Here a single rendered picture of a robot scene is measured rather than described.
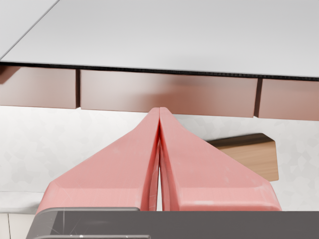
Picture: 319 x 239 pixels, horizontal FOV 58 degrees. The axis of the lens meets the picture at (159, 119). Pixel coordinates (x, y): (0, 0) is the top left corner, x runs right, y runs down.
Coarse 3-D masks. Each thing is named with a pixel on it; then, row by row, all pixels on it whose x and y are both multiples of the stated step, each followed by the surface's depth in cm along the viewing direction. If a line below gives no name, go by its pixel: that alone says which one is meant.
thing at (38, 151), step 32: (0, 128) 44; (32, 128) 44; (64, 128) 44; (96, 128) 44; (128, 128) 44; (192, 128) 44; (224, 128) 44; (256, 128) 44; (288, 128) 44; (0, 160) 45; (32, 160) 45; (64, 160) 45; (288, 160) 45; (160, 192) 46; (288, 192) 46
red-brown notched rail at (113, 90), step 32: (0, 64) 32; (0, 96) 29; (32, 96) 29; (64, 96) 29; (96, 96) 29; (128, 96) 29; (160, 96) 29; (192, 96) 29; (224, 96) 29; (256, 96) 30; (288, 96) 29
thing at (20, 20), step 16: (0, 0) 25; (16, 0) 25; (32, 0) 25; (48, 0) 25; (0, 16) 25; (16, 16) 25; (32, 16) 25; (0, 32) 25; (16, 32) 25; (0, 48) 25
